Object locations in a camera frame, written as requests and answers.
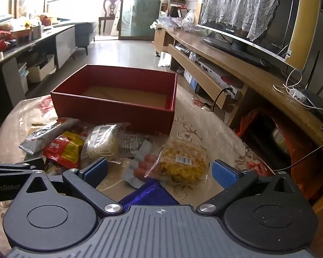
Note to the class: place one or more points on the white lace cloth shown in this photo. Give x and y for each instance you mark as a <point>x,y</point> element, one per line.
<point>231,0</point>

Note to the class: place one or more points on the glass sliding door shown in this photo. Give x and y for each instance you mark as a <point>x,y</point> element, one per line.
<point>140,5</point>

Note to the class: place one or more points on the white audio device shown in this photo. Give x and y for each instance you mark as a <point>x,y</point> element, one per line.
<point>212,71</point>

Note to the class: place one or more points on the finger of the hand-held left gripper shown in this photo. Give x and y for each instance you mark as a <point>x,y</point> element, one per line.
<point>29,165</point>

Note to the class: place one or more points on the clear yellow crispy snack packet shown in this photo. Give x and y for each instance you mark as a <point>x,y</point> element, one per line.
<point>183,164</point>

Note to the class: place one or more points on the blue and white box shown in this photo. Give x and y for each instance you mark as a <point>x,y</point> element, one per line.
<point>190,80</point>

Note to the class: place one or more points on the silver printed snack packet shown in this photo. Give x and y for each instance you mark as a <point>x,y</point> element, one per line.
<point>129,145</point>

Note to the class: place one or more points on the clear plastic bag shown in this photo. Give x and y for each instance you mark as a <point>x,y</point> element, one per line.
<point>189,18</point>

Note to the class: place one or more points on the white cardboard box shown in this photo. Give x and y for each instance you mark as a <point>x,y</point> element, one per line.
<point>40,71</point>

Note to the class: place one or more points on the curved television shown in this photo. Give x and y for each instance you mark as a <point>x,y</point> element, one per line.
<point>290,18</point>

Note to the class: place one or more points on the blue foil snack packet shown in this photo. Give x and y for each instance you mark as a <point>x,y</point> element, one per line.
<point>148,196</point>

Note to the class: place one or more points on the clear sausage packet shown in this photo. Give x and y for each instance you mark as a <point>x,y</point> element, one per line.
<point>141,166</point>

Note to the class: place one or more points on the dark sideboard with white panels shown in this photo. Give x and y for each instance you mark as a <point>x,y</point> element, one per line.
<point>64,45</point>

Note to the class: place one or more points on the grey blue sofa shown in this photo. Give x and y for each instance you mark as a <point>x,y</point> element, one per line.
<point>83,32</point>

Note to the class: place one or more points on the dark wooden chair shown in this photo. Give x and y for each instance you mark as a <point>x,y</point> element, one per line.
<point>110,8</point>

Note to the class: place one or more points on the red cardboard box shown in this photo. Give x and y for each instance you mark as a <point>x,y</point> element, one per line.
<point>110,113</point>

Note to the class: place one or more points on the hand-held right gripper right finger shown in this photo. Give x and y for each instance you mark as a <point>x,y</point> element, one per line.
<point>224,176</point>

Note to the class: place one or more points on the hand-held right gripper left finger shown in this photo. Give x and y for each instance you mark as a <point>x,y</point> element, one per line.
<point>95,169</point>

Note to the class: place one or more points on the long white snack packet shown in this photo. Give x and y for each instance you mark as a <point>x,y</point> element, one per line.
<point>43,137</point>

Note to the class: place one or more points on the wooden television cabinet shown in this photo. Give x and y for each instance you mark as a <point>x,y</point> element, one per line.
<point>231,59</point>

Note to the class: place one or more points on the orange plastic bag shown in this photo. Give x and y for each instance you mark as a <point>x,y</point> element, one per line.
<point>247,121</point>

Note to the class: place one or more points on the red and yellow snack packet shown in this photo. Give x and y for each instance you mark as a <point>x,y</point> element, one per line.
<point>64,147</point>

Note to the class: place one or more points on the white bag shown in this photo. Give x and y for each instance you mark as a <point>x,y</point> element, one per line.
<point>164,59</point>

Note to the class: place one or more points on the clear cream biscuit packet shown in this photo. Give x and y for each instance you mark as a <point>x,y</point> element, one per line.
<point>102,142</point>

